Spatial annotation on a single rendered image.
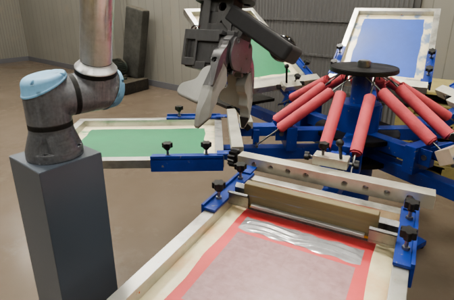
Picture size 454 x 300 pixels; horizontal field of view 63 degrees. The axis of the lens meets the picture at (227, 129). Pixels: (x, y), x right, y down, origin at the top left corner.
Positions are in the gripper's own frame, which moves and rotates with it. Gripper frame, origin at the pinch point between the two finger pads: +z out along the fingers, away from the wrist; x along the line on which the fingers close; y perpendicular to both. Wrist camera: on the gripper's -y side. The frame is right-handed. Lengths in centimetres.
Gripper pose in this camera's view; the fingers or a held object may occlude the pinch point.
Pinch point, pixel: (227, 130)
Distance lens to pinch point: 54.8
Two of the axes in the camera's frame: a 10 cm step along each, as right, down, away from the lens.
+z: -1.3, 9.9, 0.7
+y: -8.9, -1.5, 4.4
